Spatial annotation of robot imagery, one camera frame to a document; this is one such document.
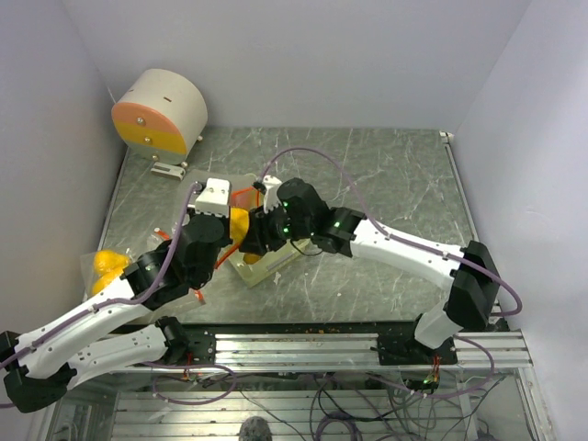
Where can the yellow bell pepper toy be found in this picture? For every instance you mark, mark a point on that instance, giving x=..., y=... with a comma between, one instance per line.
x=105, y=280

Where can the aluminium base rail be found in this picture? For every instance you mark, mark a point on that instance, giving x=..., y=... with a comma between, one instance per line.
x=297, y=347

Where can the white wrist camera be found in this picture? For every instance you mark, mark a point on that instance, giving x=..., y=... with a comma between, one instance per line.
x=268, y=186
x=214, y=199

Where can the pale green plastic basket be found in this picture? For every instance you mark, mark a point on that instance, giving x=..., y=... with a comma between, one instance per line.
x=253, y=269

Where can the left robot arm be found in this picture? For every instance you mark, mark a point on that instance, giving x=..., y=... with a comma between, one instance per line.
x=42, y=365

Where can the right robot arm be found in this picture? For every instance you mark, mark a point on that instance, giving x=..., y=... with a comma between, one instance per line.
x=466, y=273

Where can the yellow lemon toy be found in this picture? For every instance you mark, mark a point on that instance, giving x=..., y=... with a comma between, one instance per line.
x=106, y=261

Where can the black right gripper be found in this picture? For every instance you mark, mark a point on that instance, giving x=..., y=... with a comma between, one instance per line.
x=260, y=239

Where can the yellow banana bunch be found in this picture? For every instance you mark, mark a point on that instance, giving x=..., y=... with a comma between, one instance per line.
x=239, y=226

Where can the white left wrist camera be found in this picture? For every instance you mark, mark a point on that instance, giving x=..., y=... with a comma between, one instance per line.
x=214, y=199

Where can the clear zip bag red zipper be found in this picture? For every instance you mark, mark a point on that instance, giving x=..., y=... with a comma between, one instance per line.
x=165, y=280

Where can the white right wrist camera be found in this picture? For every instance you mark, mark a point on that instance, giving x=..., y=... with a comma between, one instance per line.
x=268, y=186

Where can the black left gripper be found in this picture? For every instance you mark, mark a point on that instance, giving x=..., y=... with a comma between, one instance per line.
x=225, y=223

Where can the small white clip block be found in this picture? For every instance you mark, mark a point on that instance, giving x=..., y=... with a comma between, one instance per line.
x=175, y=172

